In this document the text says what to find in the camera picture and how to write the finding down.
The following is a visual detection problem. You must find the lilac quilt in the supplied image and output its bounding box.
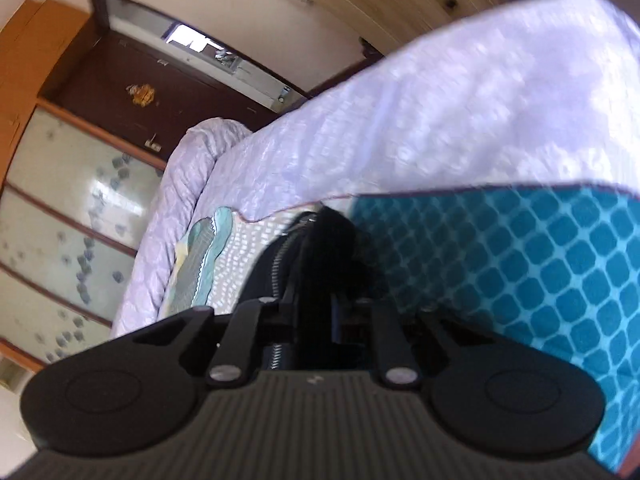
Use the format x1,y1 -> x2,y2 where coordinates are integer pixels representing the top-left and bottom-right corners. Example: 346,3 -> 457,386
111,0 -> 640,338

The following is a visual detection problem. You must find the narrow glass door panel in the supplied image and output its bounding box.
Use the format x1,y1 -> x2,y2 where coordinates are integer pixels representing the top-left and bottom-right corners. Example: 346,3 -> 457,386
107,0 -> 307,107

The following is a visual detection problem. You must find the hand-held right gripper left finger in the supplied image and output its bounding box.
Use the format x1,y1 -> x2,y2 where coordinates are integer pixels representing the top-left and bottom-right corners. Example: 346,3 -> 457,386
131,297 -> 301,389

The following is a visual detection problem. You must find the dark brown door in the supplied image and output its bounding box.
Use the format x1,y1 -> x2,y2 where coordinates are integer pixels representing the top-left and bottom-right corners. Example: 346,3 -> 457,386
41,24 -> 281,166

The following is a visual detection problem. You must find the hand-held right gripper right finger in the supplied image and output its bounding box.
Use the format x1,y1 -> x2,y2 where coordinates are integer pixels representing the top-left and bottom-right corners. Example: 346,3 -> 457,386
332,297 -> 483,389

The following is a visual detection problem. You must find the wooden wardrobe with frosted doors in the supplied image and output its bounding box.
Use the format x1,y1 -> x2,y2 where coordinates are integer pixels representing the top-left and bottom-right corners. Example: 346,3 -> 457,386
0,0 -> 169,376

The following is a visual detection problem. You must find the teal patterned bed sheet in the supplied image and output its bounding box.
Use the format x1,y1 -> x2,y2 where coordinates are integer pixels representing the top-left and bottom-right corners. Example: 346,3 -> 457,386
159,182 -> 640,476

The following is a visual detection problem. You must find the gold door ornament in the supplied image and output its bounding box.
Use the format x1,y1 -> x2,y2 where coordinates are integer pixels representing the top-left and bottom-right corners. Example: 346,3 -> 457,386
125,83 -> 157,109

